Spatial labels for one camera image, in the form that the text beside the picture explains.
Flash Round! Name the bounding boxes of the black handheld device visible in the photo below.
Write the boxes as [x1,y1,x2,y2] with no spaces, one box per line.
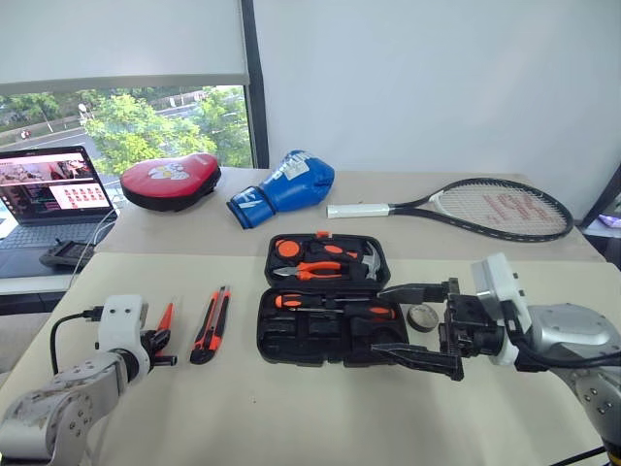
[39,239,96,271]

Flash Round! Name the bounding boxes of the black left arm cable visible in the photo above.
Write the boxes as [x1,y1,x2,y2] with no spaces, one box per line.
[49,305,105,376]

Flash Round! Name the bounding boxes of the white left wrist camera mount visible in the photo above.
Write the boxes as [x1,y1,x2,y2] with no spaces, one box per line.
[95,294,152,384]

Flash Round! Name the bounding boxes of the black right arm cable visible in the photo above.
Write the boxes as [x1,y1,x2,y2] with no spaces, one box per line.
[504,315,621,373]

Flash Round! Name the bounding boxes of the steel claw hammer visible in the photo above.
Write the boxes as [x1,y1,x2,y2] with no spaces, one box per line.
[346,242,385,283]

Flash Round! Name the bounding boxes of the black window frame post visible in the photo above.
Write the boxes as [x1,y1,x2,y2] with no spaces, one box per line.
[240,0,271,170]

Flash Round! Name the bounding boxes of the open laptop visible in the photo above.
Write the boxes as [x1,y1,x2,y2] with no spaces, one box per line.
[0,145,120,281]

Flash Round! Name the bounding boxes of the blue boxing glove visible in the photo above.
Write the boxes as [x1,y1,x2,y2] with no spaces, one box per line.
[225,149,337,230]

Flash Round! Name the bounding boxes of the black orange bit driver handle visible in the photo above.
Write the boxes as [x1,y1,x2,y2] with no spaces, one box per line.
[308,241,363,264]

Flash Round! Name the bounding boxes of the red black punch mitt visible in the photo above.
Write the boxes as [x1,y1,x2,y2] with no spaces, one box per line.
[119,151,223,214]

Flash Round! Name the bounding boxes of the black tennis racket white grip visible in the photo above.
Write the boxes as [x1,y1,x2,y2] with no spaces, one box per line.
[326,177,575,243]

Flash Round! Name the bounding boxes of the black plastic tool case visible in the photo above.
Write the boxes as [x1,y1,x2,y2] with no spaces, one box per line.
[255,232,410,369]

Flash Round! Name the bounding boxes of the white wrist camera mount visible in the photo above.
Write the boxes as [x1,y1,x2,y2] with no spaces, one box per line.
[95,294,152,384]
[471,252,533,368]

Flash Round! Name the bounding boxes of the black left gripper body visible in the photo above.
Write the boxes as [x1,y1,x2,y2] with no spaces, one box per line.
[140,328,171,370]

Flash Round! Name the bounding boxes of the black orange screwdriver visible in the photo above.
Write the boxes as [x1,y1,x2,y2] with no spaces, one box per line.
[273,292,361,311]

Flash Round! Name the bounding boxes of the orange round tape measure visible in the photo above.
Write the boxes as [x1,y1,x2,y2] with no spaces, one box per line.
[275,238,305,260]

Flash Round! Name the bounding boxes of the black metal frame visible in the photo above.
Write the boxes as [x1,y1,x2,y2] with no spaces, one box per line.
[578,162,621,230]

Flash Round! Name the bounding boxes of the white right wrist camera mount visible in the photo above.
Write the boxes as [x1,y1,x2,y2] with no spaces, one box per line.
[471,252,533,368]

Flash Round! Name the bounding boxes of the orange handled pliers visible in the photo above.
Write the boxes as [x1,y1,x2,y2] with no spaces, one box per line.
[272,260,344,283]

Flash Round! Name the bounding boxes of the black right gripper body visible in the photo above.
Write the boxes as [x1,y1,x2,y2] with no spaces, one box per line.
[438,277,507,361]

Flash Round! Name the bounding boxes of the orange black utility knife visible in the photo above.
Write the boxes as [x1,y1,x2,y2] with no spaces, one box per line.
[189,285,232,366]

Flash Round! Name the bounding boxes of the white roller blind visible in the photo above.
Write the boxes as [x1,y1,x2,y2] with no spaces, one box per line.
[0,0,251,97]

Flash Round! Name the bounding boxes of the orange tester screwdriver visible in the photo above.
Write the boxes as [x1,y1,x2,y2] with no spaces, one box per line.
[157,301,176,334]

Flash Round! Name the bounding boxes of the white cable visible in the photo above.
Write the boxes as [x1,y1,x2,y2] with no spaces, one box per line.
[67,207,120,293]

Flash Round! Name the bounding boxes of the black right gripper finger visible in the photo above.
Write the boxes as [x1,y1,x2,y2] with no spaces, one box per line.
[376,280,451,305]
[371,342,465,383]

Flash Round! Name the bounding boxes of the black cable at floor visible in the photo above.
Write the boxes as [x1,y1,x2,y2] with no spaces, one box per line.
[552,444,613,466]

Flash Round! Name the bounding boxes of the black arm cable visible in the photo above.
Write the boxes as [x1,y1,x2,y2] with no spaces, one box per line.
[504,315,621,373]
[49,305,105,376]

